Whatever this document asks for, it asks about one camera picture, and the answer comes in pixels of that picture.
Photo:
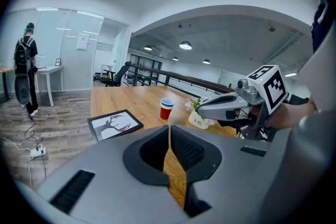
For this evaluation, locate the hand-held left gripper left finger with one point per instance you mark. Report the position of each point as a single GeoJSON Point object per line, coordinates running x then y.
{"type": "Point", "coordinates": [147, 165]}

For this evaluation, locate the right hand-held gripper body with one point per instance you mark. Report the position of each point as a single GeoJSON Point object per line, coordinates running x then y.
{"type": "Point", "coordinates": [265, 86]}

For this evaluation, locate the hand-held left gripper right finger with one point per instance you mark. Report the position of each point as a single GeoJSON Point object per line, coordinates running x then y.
{"type": "Point", "coordinates": [199, 157]}

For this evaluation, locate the red cup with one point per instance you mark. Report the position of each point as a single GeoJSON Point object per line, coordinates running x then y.
{"type": "Point", "coordinates": [165, 113]}

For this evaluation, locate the yellow cup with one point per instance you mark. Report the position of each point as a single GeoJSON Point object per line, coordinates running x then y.
{"type": "Point", "coordinates": [166, 108]}

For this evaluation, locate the blue cup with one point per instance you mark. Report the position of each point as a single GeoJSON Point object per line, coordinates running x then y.
{"type": "Point", "coordinates": [167, 102]}

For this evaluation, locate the person's right forearm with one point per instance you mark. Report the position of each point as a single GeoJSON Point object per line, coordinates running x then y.
{"type": "Point", "coordinates": [291, 116]}

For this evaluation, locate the white flower pot with flowers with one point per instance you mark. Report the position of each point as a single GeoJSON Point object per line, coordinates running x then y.
{"type": "Point", "coordinates": [197, 121]}

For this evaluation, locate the black framed antler picture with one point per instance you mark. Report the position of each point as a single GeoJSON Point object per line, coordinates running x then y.
{"type": "Point", "coordinates": [114, 124]}

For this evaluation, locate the dark wood-topped railing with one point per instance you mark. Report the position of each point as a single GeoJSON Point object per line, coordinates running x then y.
{"type": "Point", "coordinates": [183, 78]}

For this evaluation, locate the person's light shirt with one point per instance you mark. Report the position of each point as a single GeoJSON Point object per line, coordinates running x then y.
{"type": "Point", "coordinates": [309, 154]}

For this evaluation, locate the large round pendant lamp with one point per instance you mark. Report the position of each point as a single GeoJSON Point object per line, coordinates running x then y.
{"type": "Point", "coordinates": [185, 45]}

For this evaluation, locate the black office chair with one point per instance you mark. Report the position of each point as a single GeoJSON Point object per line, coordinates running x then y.
{"type": "Point", "coordinates": [118, 77]}

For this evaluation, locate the white power strip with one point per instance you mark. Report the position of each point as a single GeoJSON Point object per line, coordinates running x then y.
{"type": "Point", "coordinates": [38, 152]}

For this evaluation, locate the white table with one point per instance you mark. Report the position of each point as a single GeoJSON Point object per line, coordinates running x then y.
{"type": "Point", "coordinates": [51, 69]}

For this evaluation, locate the white paper notice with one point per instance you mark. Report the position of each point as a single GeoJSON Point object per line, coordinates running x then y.
{"type": "Point", "coordinates": [82, 41]}

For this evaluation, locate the white box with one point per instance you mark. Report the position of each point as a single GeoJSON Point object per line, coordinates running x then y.
{"type": "Point", "coordinates": [41, 61]}

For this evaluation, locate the wooden side desk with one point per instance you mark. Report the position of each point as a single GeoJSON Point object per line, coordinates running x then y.
{"type": "Point", "coordinates": [5, 70]}

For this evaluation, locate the small black photo frame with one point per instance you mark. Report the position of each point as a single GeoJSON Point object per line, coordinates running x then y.
{"type": "Point", "coordinates": [58, 62]}

